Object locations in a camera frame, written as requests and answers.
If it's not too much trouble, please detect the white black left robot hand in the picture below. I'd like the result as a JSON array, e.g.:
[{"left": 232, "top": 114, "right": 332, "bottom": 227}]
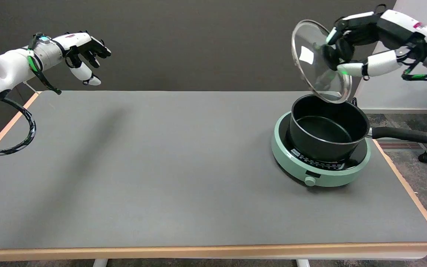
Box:
[{"left": 52, "top": 31, "right": 112, "bottom": 87}]

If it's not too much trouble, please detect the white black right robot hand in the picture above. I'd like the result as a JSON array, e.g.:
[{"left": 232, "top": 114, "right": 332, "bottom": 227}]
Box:
[{"left": 323, "top": 10, "right": 427, "bottom": 80}]

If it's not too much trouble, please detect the glass pot lid black knob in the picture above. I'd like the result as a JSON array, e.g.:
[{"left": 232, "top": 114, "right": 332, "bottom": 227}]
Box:
[{"left": 291, "top": 20, "right": 352, "bottom": 104}]

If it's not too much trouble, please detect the floor vent grille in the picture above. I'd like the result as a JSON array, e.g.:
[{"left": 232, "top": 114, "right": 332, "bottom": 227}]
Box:
[{"left": 376, "top": 138, "right": 424, "bottom": 150}]

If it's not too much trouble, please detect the mint green induction cooker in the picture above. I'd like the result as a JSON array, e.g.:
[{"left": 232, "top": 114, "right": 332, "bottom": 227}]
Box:
[{"left": 271, "top": 111, "right": 372, "bottom": 187}]

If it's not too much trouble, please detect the grey table mat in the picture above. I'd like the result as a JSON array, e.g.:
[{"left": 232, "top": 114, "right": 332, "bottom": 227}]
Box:
[{"left": 0, "top": 91, "right": 427, "bottom": 251}]

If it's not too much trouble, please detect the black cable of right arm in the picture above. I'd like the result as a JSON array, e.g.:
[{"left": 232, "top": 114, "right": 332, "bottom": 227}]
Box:
[{"left": 401, "top": 68, "right": 427, "bottom": 86}]

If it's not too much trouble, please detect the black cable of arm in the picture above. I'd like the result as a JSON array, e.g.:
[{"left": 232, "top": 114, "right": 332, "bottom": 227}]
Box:
[
  {"left": 401, "top": 68, "right": 427, "bottom": 86},
  {"left": 0, "top": 97, "right": 37, "bottom": 156}
]

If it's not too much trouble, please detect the black saucepan with long handle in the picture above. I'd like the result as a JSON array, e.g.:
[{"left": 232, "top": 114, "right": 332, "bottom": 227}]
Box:
[{"left": 289, "top": 94, "right": 427, "bottom": 162}]

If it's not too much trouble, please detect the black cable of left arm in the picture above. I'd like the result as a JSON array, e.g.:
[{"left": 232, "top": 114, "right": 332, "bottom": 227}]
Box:
[{"left": 0, "top": 97, "right": 37, "bottom": 156}]

